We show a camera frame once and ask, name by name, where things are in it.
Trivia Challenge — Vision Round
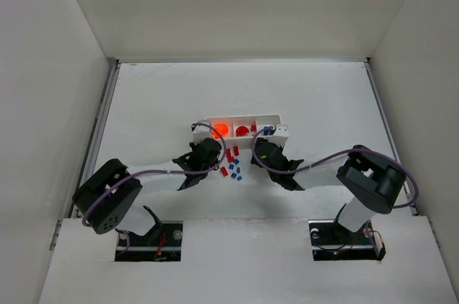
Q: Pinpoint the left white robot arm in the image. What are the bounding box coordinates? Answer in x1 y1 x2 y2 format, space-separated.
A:
72 138 222 236

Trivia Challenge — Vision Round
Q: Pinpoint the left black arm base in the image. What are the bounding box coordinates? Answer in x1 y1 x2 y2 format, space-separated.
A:
115 205 184 262

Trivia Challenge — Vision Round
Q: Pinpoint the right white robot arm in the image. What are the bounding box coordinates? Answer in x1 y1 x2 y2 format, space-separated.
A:
251 138 407 232

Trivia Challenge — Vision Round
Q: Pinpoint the blue arch lego piece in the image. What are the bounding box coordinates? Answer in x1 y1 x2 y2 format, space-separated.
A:
263 126 271 136

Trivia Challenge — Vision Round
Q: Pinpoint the purple cable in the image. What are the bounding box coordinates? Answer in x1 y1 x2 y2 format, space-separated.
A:
81 121 227 227
250 125 420 210

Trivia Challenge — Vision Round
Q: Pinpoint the orange round lego piece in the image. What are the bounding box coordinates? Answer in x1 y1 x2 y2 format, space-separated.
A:
212 123 230 139

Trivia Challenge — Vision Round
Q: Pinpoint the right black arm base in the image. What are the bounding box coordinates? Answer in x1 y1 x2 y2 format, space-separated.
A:
308 219 387 262

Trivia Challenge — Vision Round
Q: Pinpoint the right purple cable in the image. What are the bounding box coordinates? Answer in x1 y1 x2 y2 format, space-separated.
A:
250 125 420 210

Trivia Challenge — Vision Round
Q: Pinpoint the white three-compartment tray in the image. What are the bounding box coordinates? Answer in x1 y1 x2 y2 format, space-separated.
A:
208 115 289 149

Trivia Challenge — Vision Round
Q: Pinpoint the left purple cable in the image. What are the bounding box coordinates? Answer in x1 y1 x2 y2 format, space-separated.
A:
81 121 227 227

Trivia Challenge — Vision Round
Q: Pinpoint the red round lego piece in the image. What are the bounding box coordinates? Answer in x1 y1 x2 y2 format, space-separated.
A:
235 125 250 137

